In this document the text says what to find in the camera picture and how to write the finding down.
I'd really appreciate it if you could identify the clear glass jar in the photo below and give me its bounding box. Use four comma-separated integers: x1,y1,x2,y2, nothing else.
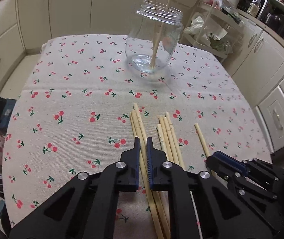
125,1,184,73

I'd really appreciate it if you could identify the cherry print tablecloth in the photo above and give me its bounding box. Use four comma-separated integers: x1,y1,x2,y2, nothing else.
3,33,273,239

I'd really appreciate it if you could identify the blue dustpan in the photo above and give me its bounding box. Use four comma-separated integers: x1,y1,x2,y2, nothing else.
0,95,17,130

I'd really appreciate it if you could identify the cream door cabinet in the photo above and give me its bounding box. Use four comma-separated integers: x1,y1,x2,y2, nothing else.
16,0,202,40

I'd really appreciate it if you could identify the clear bottle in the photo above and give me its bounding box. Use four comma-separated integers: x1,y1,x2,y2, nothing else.
247,0,261,15

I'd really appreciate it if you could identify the bunch of wooden chopsticks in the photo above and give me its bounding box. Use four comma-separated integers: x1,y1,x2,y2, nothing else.
130,103,185,239

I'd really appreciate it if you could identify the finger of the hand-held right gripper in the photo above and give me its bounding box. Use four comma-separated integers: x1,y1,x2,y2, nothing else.
242,158,284,195
205,151,283,232

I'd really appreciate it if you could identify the black appliance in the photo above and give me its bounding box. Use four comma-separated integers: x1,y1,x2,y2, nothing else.
259,7,284,40

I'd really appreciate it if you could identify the cream cabinet with silver handles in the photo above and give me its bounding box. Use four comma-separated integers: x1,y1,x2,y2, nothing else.
225,12,284,155

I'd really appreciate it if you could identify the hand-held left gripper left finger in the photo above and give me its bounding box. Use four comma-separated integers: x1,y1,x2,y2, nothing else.
8,136,140,239

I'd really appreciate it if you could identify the white wire rack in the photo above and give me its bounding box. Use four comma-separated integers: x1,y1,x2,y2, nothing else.
182,0,244,63

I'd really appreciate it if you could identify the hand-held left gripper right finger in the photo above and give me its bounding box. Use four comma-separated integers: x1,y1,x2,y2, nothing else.
146,136,274,239

